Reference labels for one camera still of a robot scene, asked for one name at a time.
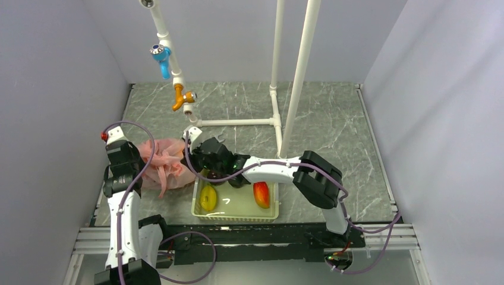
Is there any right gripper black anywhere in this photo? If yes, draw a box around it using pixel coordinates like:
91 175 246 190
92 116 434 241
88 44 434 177
181 140 225 174

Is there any pink plastic bag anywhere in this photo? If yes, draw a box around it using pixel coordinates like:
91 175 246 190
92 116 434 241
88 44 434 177
137 138 196 198

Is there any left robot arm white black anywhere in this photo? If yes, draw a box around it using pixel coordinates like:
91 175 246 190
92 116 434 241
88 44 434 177
94 138 171 284

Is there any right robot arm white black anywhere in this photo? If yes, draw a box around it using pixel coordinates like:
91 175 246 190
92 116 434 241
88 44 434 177
182 135 351 246

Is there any dark purple fake fruit left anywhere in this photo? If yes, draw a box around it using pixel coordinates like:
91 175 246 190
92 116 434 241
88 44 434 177
207 171 225 186

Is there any dark purple fake fruit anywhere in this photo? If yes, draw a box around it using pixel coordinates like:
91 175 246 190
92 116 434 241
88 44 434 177
207 171 225 186
228 177 250 188

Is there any dark purple fake fruit right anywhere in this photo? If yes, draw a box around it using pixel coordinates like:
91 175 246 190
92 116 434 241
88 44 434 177
228 177 250 188

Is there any yellow fake mango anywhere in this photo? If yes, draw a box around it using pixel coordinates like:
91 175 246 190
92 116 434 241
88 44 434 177
199 185 218 212

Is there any red orange fake mango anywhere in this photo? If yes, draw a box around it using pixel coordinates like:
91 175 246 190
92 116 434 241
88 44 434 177
253 182 270 209

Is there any silver open-end wrench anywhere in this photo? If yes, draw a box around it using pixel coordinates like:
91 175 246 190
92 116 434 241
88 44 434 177
215 134 225 143

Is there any pale green plastic basket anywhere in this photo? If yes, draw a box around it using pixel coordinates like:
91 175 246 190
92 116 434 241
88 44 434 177
191 179 279 223

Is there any orange tap valve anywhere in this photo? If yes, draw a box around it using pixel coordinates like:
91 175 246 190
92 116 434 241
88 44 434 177
172 84 197 112

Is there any blue tap valve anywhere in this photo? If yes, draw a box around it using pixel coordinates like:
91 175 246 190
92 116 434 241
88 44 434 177
150 44 171 80

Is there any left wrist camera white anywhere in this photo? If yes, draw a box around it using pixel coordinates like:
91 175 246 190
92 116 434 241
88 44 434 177
100 126 127 145

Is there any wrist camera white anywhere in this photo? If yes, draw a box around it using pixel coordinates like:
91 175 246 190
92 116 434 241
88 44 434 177
100 126 127 145
182 125 203 153

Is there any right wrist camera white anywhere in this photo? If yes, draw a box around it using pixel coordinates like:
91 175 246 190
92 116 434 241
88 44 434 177
182 125 203 153

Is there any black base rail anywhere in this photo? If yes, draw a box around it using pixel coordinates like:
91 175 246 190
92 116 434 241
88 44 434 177
160 223 366 265

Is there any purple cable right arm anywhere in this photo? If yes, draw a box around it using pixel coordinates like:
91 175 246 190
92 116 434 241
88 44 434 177
184 129 402 276

